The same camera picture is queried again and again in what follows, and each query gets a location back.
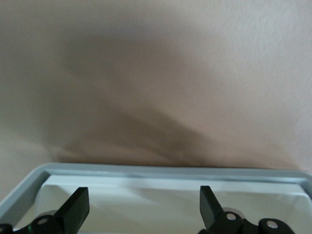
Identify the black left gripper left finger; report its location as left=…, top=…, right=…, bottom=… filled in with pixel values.
left=0, top=187, right=90, bottom=234

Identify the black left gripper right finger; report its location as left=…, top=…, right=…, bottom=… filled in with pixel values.
left=199, top=185, right=295, bottom=234

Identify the grey plastic tray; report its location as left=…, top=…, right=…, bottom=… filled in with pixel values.
left=0, top=162, right=312, bottom=234

